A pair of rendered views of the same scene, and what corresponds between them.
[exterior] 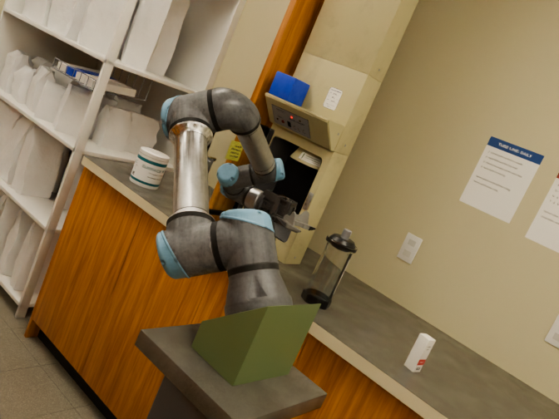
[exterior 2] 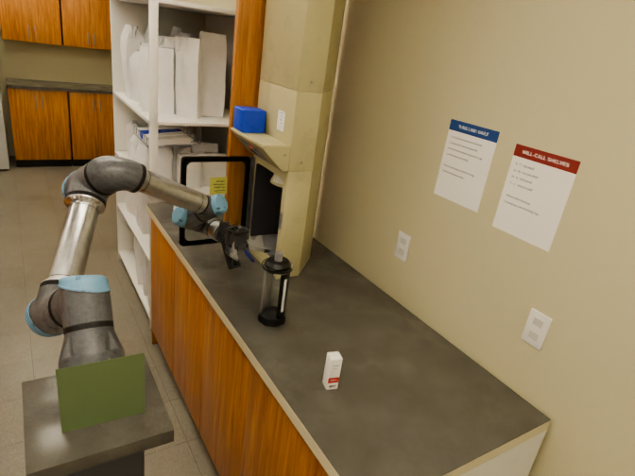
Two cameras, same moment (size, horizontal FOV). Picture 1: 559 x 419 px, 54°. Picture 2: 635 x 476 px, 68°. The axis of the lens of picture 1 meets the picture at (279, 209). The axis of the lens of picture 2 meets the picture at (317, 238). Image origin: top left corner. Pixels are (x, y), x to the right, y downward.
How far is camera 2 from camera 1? 1.03 m
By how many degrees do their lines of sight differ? 23
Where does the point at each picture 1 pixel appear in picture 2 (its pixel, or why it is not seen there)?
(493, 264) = (469, 258)
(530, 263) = (500, 254)
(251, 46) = not seen: hidden behind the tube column
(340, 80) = (283, 101)
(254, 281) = (70, 342)
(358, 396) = (280, 414)
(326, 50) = (271, 74)
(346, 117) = (290, 137)
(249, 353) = (62, 407)
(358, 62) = (290, 80)
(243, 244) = (63, 310)
